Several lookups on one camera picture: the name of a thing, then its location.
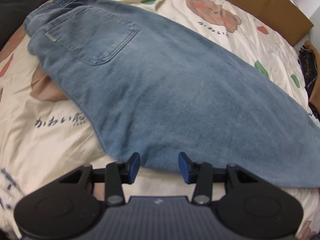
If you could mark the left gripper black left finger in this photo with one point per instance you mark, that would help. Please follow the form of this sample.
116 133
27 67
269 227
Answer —
74 203

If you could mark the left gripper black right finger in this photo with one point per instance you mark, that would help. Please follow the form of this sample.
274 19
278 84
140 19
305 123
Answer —
241 201

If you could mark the light blue denim jeans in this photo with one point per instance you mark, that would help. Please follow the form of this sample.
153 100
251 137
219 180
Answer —
150 85

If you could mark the dark patterned folded garment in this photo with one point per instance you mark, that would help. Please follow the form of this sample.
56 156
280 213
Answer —
308 59

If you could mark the brown cardboard sheet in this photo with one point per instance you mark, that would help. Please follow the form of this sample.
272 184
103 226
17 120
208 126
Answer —
280 15

